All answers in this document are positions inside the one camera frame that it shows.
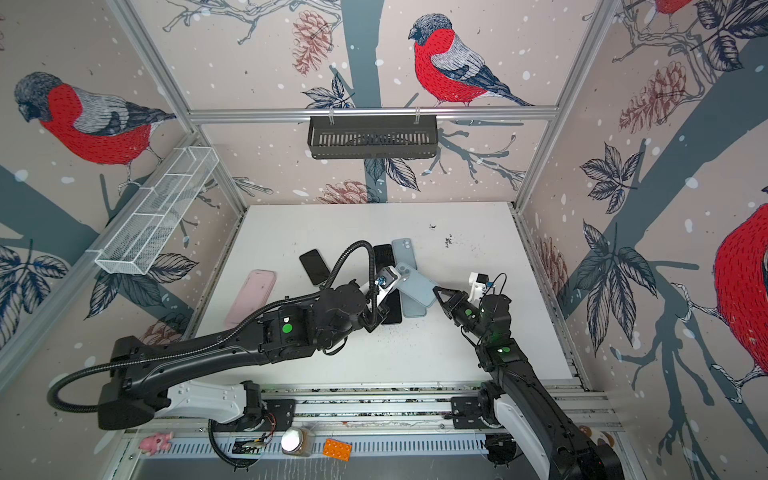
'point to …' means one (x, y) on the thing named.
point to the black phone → (315, 266)
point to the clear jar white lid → (298, 441)
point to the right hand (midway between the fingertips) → (435, 286)
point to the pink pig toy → (159, 442)
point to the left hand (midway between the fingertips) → (393, 284)
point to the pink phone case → (254, 294)
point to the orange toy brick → (337, 449)
